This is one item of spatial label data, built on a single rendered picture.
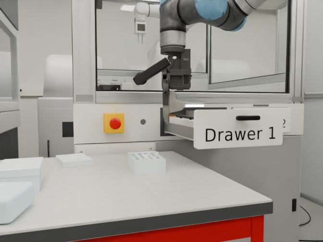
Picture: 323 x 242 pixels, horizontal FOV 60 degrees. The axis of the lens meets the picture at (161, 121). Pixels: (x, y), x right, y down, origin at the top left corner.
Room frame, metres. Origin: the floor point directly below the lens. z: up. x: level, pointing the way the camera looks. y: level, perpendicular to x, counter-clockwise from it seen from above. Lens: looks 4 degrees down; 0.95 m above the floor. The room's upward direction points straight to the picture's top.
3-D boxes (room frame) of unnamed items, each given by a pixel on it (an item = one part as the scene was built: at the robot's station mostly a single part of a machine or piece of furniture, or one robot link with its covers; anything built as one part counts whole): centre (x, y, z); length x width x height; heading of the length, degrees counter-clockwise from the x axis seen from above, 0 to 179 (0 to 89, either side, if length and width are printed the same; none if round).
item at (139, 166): (0.79, 0.05, 0.78); 0.12 x 0.08 x 0.04; 16
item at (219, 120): (0.82, -0.23, 0.87); 0.29 x 0.02 x 0.11; 107
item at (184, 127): (1.02, -0.17, 0.86); 0.40 x 0.26 x 0.06; 17
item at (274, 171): (1.60, -0.04, 0.40); 1.03 x 0.95 x 0.80; 107
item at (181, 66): (0.82, -0.04, 1.04); 0.09 x 0.08 x 0.12; 86
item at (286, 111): (1.22, -0.44, 0.87); 0.29 x 0.02 x 0.11; 107
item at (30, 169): (0.62, 0.32, 0.79); 0.13 x 0.09 x 0.05; 20
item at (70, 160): (0.87, 0.28, 0.77); 0.13 x 0.09 x 0.02; 30
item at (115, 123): (0.98, 0.16, 0.88); 0.04 x 0.03 x 0.04; 107
